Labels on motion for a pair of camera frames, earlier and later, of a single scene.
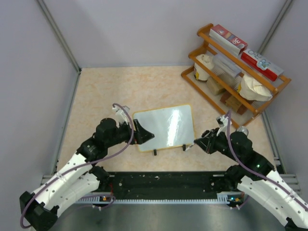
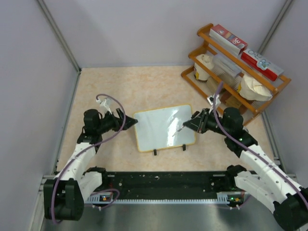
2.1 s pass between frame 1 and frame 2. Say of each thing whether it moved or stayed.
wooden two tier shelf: stayed
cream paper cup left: stayed
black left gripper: moved
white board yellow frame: stayed
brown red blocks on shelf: stayed
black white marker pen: moved
